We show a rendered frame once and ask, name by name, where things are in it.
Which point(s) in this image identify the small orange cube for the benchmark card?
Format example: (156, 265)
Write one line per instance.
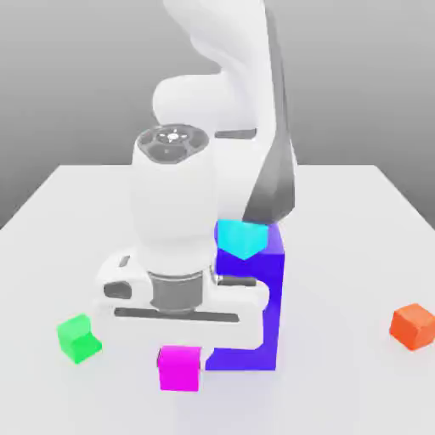
(413, 326)

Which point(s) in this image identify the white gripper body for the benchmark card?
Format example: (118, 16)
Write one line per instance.
(176, 334)

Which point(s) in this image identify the large blue box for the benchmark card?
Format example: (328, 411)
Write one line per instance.
(273, 306)

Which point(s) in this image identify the small cyan cube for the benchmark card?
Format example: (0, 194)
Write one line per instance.
(242, 238)

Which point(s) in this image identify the small green cube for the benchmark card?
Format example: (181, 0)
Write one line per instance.
(79, 343)

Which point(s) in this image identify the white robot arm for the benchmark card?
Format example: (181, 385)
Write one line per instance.
(170, 204)

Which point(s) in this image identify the small magenta cube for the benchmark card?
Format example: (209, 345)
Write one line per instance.
(179, 372)

